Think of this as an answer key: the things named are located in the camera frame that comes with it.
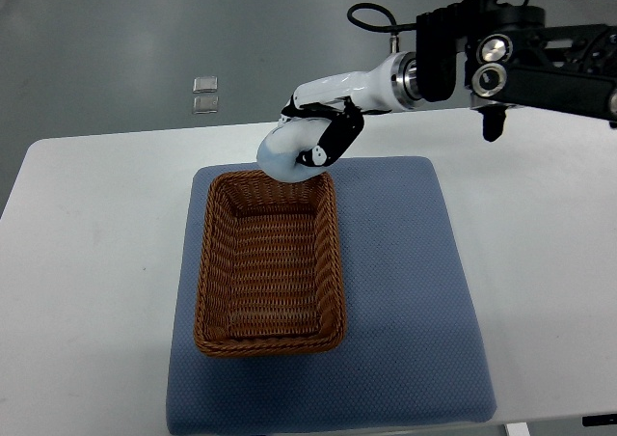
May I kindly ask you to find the black white robotic hand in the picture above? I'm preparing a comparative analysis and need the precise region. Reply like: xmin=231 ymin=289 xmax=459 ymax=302
xmin=282 ymin=52 xmax=421 ymax=168

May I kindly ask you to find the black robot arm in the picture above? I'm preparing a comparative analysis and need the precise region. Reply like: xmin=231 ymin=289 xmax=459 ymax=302
xmin=391 ymin=0 xmax=616 ymax=142

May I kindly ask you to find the brown wicker basket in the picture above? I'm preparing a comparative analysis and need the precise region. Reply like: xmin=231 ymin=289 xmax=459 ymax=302
xmin=194 ymin=171 xmax=347 ymax=358

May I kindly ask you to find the upper silver floor plate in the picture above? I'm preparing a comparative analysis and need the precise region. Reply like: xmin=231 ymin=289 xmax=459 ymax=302
xmin=193 ymin=75 xmax=218 ymax=94

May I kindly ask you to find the silver floor plate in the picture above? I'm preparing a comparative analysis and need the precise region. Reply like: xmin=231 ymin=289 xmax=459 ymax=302
xmin=192 ymin=95 xmax=219 ymax=114
xmin=193 ymin=75 xmax=218 ymax=94

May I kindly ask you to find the lower silver floor plate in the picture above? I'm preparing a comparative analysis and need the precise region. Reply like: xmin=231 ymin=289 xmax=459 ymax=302
xmin=192 ymin=95 xmax=219 ymax=114

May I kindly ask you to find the blue fabric mat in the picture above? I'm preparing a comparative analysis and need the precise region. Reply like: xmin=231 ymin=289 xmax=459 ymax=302
xmin=167 ymin=157 xmax=496 ymax=435

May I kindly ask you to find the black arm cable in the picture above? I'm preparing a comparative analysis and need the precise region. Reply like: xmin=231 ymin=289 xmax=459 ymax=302
xmin=346 ymin=0 xmax=532 ymax=54

